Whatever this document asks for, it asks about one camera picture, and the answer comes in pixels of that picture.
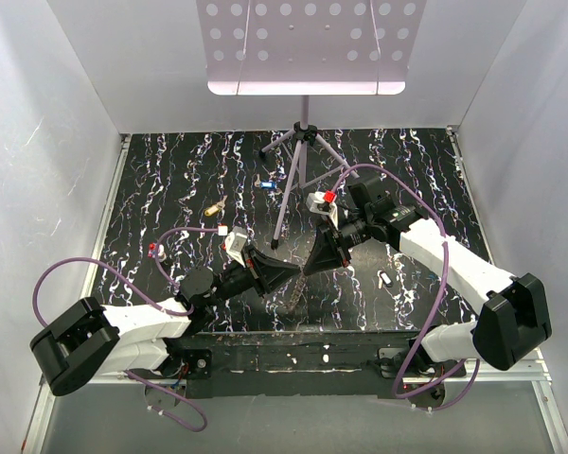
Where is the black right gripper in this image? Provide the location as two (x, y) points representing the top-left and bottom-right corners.
(302, 210), (372, 275)

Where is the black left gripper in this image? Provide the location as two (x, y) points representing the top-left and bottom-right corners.
(205, 244), (300, 308)

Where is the key with black tag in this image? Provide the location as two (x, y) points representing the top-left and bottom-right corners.
(378, 271), (393, 288)

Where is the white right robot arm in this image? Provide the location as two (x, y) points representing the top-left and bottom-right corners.
(303, 177), (552, 376)

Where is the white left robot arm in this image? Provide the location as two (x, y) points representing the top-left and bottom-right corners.
(29, 246), (300, 396)

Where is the key with yellow tag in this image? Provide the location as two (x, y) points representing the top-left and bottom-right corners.
(204, 200), (225, 217)

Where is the key with blue tag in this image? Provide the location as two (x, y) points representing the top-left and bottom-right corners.
(254, 174), (277, 191)

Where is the white perforated music stand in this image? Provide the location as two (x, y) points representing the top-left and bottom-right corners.
(196, 0), (429, 251)

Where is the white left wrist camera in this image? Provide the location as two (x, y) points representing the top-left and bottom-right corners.
(222, 227), (248, 268)

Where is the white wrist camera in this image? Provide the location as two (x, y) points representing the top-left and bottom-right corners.
(222, 227), (248, 268)
(306, 191), (338, 228)

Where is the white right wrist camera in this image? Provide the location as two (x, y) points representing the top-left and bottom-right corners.
(306, 191), (338, 228)

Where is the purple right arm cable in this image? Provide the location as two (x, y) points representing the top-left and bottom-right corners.
(330, 163), (481, 410)

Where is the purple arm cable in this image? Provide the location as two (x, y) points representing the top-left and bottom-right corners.
(330, 163), (481, 410)
(31, 226), (228, 432)

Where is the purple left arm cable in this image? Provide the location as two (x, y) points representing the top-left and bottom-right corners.
(31, 226), (228, 432)

